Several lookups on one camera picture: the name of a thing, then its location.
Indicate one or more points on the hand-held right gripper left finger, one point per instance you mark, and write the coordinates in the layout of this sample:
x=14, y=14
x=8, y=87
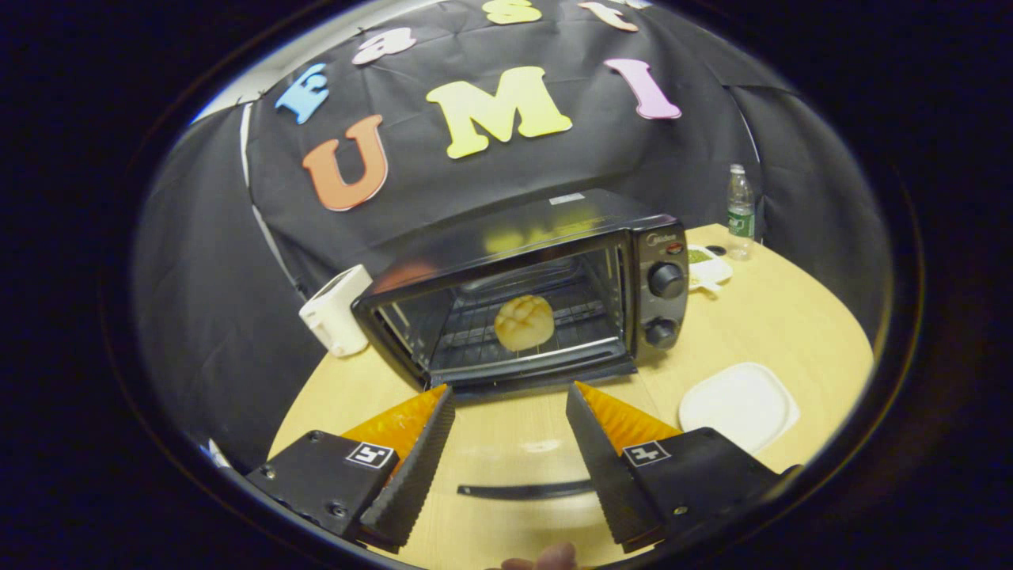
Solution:
x=411, y=475

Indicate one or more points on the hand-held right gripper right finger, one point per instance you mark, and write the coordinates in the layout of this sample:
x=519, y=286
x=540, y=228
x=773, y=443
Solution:
x=605, y=467

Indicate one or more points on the round golden bread bun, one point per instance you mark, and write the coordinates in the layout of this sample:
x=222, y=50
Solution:
x=524, y=322

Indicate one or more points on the black electric oven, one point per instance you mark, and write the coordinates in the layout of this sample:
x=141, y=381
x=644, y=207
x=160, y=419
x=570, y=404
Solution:
x=657, y=237

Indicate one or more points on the white square plate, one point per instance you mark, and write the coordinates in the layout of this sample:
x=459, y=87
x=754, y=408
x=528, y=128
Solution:
x=740, y=405

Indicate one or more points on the white toaster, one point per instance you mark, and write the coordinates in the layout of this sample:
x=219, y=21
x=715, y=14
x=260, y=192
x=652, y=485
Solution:
x=336, y=313

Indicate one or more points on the white divided tray of grains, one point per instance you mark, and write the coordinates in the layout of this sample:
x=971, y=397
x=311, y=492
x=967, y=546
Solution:
x=707, y=271

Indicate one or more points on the clear plastic water bottle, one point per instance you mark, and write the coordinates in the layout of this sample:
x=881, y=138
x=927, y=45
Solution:
x=741, y=214

